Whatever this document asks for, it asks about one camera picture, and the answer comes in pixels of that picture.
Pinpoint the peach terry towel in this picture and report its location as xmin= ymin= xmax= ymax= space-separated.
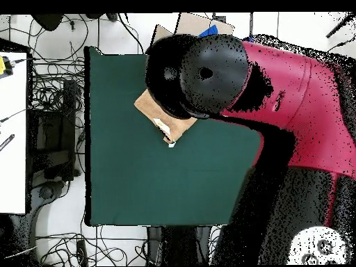
xmin=133 ymin=88 xmax=199 ymax=149

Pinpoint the dark green table cloth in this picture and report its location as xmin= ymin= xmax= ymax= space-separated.
xmin=83 ymin=46 xmax=264 ymax=227

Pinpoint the blue cloth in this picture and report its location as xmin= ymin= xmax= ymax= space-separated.
xmin=197 ymin=24 xmax=219 ymax=38

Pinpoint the brown cardboard box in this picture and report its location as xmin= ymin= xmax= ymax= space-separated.
xmin=151 ymin=12 xmax=235 ymax=38

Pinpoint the black equipment case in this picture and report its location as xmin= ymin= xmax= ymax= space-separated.
xmin=29 ymin=79 xmax=81 ymax=182

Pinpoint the white desk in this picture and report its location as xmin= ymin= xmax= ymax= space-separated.
xmin=0 ymin=51 xmax=28 ymax=215

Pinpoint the black rounded object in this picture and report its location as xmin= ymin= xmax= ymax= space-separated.
xmin=31 ymin=13 xmax=65 ymax=32

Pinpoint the yellow and black tool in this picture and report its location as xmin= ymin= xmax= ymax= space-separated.
xmin=0 ymin=55 xmax=14 ymax=77

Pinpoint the black long rod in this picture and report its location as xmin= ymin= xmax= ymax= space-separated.
xmin=325 ymin=12 xmax=356 ymax=39

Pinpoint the black cable tangle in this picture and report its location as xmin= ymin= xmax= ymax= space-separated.
xmin=209 ymin=225 xmax=223 ymax=265
xmin=27 ymin=13 xmax=87 ymax=112
xmin=35 ymin=225 xmax=148 ymax=267

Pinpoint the black pedestal foot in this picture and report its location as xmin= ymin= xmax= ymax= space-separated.
xmin=31 ymin=179 xmax=66 ymax=201

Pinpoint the grey rectangular frame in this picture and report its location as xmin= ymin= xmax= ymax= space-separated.
xmin=213 ymin=12 xmax=254 ymax=38

